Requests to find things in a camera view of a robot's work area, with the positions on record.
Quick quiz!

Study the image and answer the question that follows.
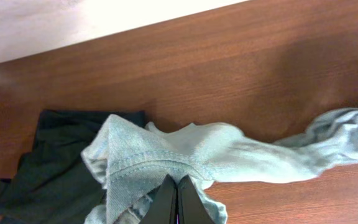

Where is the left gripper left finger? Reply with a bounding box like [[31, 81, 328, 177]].
[[139, 175, 177, 224]]

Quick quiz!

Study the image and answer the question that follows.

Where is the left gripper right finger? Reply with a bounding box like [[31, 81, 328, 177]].
[[177, 175, 214, 224]]

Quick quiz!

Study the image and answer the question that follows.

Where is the light blue t-shirt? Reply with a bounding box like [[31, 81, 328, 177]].
[[81, 108, 358, 223]]

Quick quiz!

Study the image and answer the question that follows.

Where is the dark navy folded garment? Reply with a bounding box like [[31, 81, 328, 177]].
[[0, 108, 147, 224]]

